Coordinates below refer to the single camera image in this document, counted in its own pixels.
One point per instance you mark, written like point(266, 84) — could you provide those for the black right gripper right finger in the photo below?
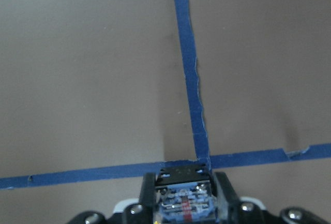
point(235, 209)

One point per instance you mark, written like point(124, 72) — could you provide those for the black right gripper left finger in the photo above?
point(143, 211)

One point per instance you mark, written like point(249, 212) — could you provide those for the yellow emergency stop button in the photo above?
point(184, 195)

